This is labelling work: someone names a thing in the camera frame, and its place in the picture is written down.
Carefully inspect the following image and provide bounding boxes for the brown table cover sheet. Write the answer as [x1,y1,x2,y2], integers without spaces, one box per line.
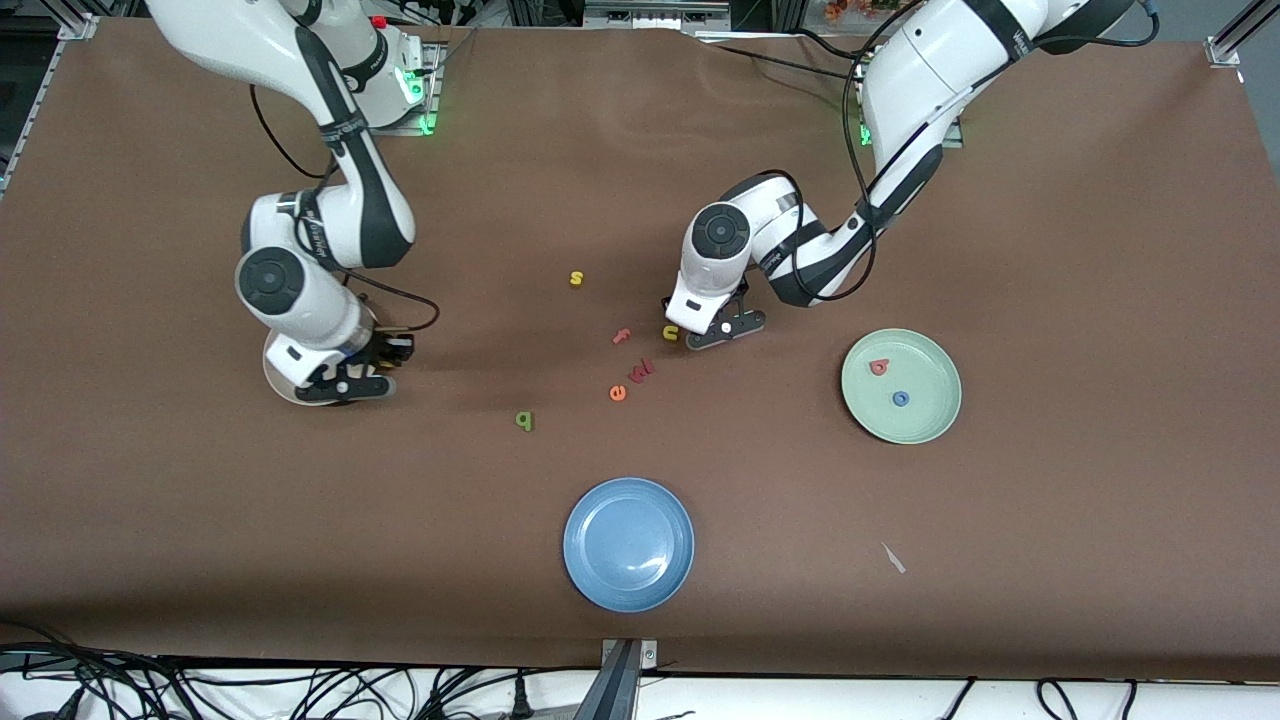
[0,18,1280,683]

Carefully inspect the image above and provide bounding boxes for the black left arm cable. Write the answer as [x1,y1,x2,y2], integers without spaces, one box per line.
[660,0,1161,311]

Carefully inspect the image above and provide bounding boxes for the orange dried leaves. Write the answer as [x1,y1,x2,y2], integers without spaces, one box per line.
[825,0,906,23]

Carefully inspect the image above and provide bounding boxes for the blue round plate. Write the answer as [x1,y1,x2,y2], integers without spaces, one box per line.
[563,477,696,613]

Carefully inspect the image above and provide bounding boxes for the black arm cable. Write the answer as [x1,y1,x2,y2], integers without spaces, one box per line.
[250,85,441,333]
[660,0,1161,311]

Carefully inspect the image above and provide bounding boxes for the metal table edge bracket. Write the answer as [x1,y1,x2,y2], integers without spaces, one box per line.
[600,638,659,720]

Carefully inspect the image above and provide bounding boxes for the aluminium frame rail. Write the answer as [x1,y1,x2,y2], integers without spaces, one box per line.
[0,40,61,196]

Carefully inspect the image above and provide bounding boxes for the black cable on table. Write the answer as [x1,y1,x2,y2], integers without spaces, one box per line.
[690,30,881,91]

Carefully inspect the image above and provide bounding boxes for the beige brown round plate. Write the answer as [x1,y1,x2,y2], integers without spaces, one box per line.
[262,330,396,407]

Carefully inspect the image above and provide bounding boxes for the grey metal frame structure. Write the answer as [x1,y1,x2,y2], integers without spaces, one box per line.
[585,0,731,31]

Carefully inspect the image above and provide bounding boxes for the light green round plate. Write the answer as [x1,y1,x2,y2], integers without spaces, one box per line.
[841,329,963,445]

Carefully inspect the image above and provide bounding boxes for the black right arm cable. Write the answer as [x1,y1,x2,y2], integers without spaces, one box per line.
[250,85,441,333]

